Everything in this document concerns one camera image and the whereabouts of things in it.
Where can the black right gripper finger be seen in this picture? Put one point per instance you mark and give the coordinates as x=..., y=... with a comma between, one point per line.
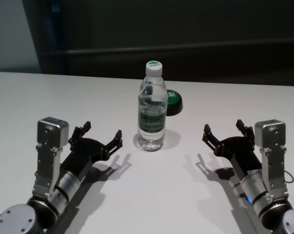
x=213, y=141
x=248, y=134

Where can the clear plastic water bottle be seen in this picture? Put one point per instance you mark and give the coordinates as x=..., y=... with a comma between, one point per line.
x=152, y=114

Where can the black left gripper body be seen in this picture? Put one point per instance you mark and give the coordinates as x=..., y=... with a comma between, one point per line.
x=85, y=153

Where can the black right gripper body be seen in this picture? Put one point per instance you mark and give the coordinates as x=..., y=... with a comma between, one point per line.
x=241, y=153

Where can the green YES push button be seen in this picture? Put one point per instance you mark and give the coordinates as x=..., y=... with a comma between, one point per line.
x=174, y=104

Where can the grey horizontal rail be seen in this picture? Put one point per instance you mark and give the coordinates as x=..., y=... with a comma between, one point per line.
x=185, y=49

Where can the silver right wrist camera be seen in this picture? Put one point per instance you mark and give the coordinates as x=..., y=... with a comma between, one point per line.
x=271, y=136

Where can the dark grey partition panel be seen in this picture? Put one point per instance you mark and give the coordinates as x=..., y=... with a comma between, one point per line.
x=185, y=24

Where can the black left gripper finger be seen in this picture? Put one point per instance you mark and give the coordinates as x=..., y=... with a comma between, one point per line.
x=79, y=135
x=113, y=146

